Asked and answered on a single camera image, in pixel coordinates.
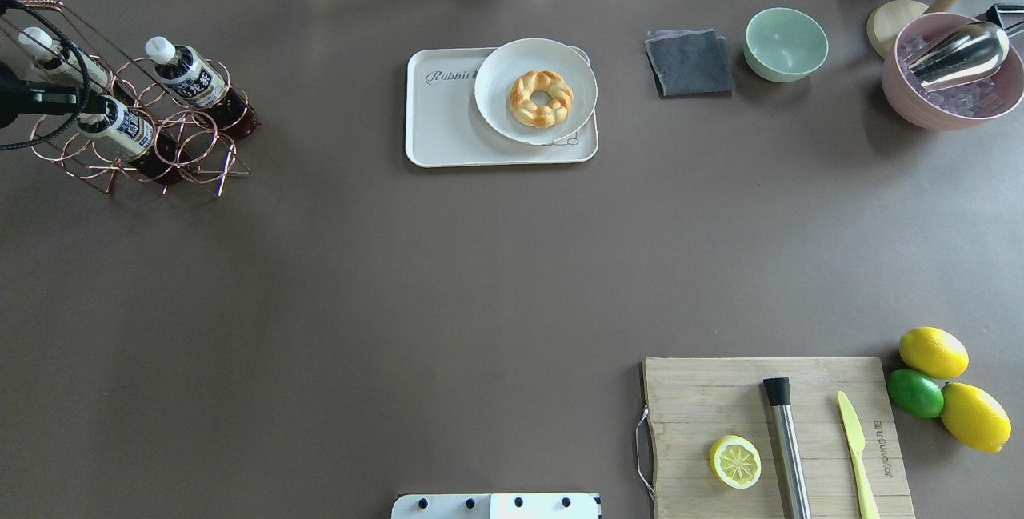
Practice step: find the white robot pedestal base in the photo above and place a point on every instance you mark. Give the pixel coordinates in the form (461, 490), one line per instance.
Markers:
(573, 504)

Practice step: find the middle tea bottle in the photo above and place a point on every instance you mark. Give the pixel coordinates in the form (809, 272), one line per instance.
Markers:
(199, 86)

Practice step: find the cream serving tray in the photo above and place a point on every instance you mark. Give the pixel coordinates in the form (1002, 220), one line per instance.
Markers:
(444, 129)

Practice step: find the pink bowl with ice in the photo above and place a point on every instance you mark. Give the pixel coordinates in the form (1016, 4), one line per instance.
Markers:
(949, 109)

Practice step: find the yellow plastic knife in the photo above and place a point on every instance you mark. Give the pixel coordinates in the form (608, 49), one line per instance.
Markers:
(856, 442)

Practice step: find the white plate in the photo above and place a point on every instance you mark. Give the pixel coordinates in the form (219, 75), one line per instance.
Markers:
(500, 69)

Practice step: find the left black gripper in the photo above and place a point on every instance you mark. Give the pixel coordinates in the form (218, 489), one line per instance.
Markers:
(36, 97)

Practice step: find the outer tea bottle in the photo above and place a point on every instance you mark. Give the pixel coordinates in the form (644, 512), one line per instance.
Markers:
(61, 63)

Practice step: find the braided ring pastry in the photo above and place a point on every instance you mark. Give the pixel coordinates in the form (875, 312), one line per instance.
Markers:
(540, 99)

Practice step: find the green lime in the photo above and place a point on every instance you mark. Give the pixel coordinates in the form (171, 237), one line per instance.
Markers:
(915, 393)

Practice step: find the bamboo cutting board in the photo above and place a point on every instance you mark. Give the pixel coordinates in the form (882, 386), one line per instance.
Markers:
(695, 401)

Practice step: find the steel ice scoop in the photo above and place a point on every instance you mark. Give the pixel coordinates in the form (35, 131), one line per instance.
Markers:
(944, 51)

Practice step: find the yellow lemon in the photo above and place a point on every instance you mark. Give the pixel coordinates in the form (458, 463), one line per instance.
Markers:
(934, 352)
(975, 417)

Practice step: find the green ceramic bowl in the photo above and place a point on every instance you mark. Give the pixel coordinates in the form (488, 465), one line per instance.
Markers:
(784, 45)

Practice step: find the upper yellow lemon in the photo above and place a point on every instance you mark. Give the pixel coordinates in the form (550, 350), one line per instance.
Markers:
(934, 352)

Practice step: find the tea bottle white cap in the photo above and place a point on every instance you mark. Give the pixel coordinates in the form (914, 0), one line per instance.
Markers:
(133, 138)

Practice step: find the copper wire bottle rack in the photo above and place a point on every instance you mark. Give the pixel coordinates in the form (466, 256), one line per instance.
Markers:
(205, 158)

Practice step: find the grey folded cloth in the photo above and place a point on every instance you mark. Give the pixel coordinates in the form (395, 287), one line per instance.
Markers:
(689, 62)

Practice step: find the steel muddler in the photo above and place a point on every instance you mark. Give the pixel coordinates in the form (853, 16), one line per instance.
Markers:
(796, 494)

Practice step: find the half lemon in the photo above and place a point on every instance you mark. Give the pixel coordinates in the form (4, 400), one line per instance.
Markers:
(735, 461)

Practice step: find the lower yellow lemon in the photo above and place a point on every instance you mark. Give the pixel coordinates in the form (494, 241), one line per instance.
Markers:
(975, 417)

